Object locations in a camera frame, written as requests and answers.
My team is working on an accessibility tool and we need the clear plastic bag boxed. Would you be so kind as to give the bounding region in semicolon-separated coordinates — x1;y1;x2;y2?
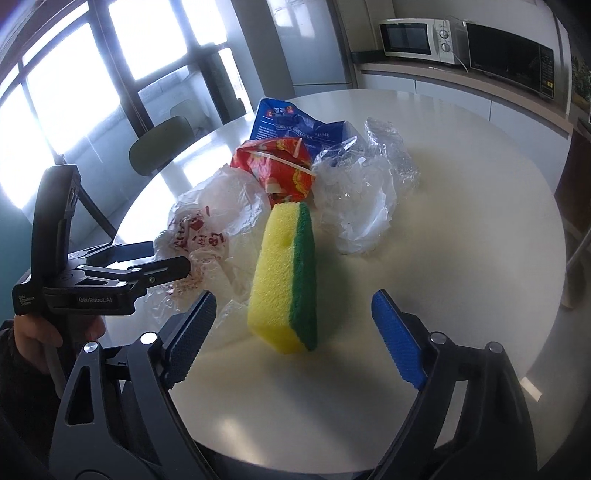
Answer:
312;136;398;254

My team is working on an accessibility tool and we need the red snack bag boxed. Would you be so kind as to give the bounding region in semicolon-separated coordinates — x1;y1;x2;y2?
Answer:
230;138;315;205

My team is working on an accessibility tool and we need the kitchen counter with cabinets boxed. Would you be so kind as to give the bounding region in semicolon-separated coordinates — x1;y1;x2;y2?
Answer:
355;59;573;191

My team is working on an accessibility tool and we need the person's left hand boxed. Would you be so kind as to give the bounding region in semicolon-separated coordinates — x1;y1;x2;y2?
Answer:
13;315;105;374

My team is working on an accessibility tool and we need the yellow green sponge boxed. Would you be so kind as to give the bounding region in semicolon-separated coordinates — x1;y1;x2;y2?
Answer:
247;202;318;354

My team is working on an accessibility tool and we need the white red-print plastic bag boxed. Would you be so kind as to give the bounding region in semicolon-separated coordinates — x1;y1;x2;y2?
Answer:
146;165;270;323

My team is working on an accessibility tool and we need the clear crumpled plastic bottle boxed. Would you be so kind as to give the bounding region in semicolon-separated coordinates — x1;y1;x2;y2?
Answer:
365;117;420;196

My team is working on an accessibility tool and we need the blue snack bag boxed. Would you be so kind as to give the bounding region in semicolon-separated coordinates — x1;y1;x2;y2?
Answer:
249;98;360;158

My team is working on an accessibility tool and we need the silver refrigerator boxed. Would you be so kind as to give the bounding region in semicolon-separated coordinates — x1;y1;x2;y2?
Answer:
267;0;356;97

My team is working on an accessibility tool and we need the black microwave oven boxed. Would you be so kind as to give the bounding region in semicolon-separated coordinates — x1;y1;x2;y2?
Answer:
464;22;556;100

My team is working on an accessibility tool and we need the white microwave oven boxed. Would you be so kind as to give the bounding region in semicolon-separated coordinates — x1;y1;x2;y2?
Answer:
379;18;468;65

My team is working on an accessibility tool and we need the potted green plant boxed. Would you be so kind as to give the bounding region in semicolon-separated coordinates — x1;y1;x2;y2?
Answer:
571;54;591;119

